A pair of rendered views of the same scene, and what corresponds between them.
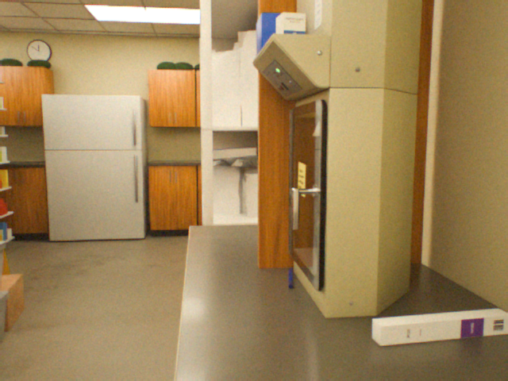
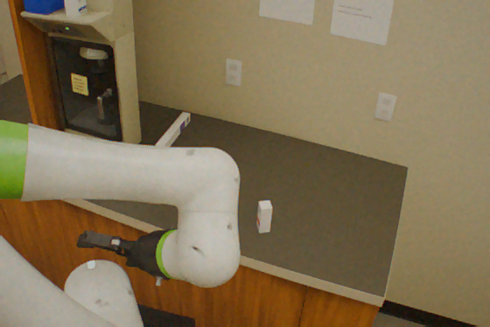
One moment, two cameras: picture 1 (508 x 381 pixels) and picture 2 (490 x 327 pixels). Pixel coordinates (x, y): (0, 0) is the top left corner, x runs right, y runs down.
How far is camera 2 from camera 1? 1.12 m
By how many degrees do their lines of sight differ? 64
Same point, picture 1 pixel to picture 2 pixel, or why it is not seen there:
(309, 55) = (107, 26)
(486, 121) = (146, 16)
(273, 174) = (37, 80)
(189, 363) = (119, 208)
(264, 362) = not seen: hidden behind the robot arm
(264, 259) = not seen: hidden behind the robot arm
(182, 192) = not seen: outside the picture
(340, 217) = (125, 102)
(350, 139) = (124, 62)
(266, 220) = (39, 112)
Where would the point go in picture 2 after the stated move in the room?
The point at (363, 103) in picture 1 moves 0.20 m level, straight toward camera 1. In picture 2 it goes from (128, 41) to (163, 56)
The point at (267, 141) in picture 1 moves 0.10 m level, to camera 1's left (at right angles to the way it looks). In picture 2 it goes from (30, 61) to (9, 71)
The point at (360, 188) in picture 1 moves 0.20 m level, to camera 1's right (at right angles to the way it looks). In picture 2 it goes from (130, 84) to (163, 65)
